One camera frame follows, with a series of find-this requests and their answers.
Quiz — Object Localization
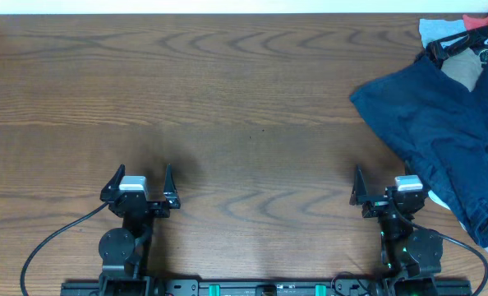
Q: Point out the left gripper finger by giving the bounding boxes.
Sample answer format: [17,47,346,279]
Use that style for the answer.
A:
[163,164,177,194]
[103,164,125,193]

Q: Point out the dark blue denim shorts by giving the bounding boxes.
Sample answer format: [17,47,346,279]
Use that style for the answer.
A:
[350,57,488,248]

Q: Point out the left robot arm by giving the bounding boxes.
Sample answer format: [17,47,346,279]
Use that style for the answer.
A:
[98,164,181,296]

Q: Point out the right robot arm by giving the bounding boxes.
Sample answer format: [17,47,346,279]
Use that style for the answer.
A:
[351,166,443,295]

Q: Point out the light blue cloth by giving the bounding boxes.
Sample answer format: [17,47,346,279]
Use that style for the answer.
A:
[418,19,466,48]

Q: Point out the black patterned garment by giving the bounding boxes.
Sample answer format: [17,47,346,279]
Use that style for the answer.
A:
[416,25,488,68]

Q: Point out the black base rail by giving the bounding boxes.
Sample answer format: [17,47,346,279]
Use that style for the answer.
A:
[60,278,472,296]

